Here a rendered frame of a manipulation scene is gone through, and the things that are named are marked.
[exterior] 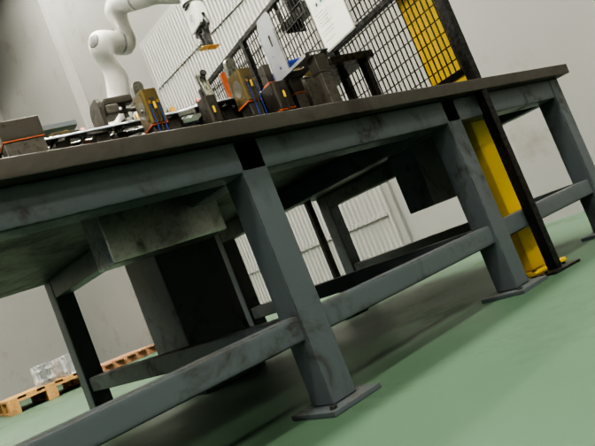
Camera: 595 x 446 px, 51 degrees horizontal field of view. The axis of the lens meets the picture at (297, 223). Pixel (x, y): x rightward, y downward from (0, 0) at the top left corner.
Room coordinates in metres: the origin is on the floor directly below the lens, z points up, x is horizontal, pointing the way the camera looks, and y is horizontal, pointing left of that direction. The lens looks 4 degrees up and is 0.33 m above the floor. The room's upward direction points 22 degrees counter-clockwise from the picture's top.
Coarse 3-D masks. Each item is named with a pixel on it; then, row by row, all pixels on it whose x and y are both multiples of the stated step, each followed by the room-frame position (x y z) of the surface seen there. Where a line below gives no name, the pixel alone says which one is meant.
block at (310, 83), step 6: (306, 78) 2.36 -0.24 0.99; (312, 78) 2.37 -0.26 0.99; (306, 84) 2.36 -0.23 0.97; (312, 84) 2.37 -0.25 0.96; (306, 90) 2.37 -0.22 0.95; (312, 90) 2.36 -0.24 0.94; (318, 90) 2.38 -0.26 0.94; (306, 96) 2.38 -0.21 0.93; (312, 96) 2.36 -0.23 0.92; (318, 96) 2.37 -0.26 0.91; (312, 102) 2.36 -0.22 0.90; (318, 102) 2.37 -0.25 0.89; (324, 102) 2.38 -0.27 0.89
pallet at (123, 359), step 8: (152, 344) 8.09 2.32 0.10; (128, 352) 8.66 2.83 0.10; (136, 352) 7.92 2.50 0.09; (144, 352) 8.09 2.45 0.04; (152, 352) 8.16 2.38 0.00; (112, 360) 7.95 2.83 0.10; (120, 360) 7.86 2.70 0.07; (128, 360) 7.93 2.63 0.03; (104, 368) 7.70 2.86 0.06; (112, 368) 7.77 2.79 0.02
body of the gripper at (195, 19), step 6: (198, 0) 2.34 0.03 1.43; (186, 6) 2.35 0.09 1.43; (192, 6) 2.32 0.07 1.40; (198, 6) 2.32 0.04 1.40; (204, 6) 2.34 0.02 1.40; (186, 12) 2.37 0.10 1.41; (192, 12) 2.33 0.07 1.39; (198, 12) 2.31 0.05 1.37; (204, 12) 2.33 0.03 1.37; (186, 18) 2.39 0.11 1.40; (192, 18) 2.34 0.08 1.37; (198, 18) 2.31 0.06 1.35; (192, 24) 2.36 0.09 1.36; (198, 24) 2.32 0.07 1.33; (204, 24) 2.34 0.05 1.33; (192, 30) 2.37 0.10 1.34; (198, 30) 2.37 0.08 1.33
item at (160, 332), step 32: (160, 256) 2.51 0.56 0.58; (192, 256) 2.60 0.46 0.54; (160, 288) 2.54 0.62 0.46; (192, 288) 2.56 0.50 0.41; (224, 288) 2.66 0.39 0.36; (160, 320) 2.61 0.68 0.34; (192, 320) 2.53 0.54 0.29; (224, 320) 2.62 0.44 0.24; (160, 352) 2.69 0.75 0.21; (224, 384) 2.54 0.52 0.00
